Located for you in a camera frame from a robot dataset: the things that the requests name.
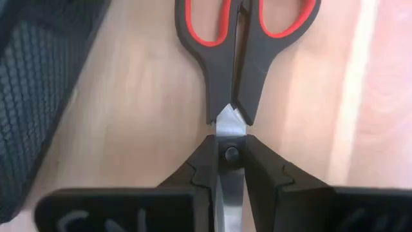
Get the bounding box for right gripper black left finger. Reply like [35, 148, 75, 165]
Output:
[33, 134, 220, 232]

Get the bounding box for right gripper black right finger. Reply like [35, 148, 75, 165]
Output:
[243, 134, 412, 232]

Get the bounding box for black red-handled scissors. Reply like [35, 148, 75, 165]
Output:
[174, 0, 322, 232]

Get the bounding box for black mesh desk organizer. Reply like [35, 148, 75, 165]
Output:
[0, 0, 112, 225]

